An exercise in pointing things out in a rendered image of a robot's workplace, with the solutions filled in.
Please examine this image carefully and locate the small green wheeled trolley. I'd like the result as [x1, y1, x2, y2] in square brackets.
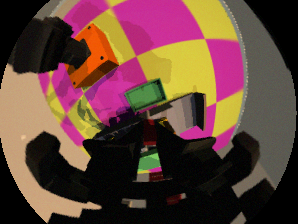
[106, 136, 161, 172]

